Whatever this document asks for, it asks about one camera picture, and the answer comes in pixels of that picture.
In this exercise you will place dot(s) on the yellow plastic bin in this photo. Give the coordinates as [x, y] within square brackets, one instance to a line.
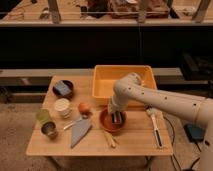
[104, 77]

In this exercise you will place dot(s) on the green cup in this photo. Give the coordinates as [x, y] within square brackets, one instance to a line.
[43, 116]

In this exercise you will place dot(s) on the orange ball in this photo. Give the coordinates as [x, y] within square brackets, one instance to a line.
[84, 108]

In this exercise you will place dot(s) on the blue sponge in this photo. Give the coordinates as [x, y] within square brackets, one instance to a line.
[62, 88]

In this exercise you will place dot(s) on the metal cup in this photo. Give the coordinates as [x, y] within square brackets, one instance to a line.
[49, 129]

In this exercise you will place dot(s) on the red bowl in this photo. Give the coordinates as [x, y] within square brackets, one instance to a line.
[105, 121]

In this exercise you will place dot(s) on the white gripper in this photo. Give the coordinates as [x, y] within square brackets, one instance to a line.
[117, 104]

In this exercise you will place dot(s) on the blue floor box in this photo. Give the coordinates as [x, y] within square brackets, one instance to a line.
[194, 133]

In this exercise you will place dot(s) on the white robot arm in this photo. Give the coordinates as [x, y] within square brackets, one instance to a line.
[195, 109]

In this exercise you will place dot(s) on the wooden table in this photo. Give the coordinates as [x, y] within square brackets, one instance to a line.
[135, 139]

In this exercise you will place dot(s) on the grey trowel spatula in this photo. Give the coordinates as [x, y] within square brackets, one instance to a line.
[79, 128]

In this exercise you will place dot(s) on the white cup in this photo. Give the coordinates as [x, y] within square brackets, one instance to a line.
[62, 106]

